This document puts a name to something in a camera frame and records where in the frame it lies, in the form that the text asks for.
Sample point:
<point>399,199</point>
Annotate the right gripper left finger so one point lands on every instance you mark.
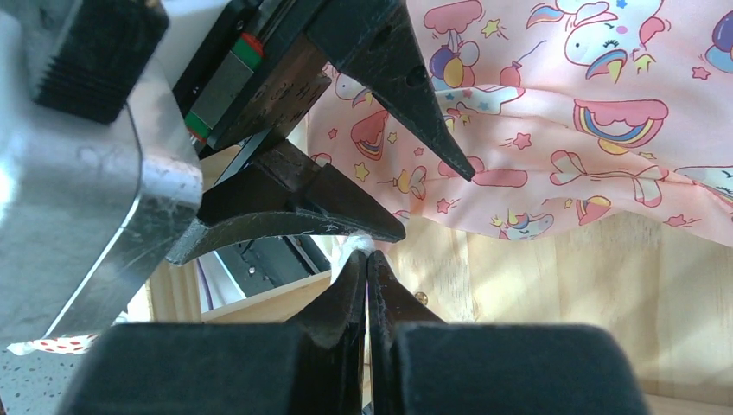
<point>311,363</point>

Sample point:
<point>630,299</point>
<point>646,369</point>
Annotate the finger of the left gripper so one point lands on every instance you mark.
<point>373,42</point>
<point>273,189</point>

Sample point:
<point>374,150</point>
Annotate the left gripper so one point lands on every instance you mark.
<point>99,176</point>

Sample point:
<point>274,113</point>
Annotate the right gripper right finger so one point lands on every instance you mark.
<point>424,365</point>

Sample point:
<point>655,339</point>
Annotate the pink patterned bed cushion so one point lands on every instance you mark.
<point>551,151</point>

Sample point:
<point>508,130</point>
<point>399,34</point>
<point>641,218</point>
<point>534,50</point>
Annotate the wooden pet bed frame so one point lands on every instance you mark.
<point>663,293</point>

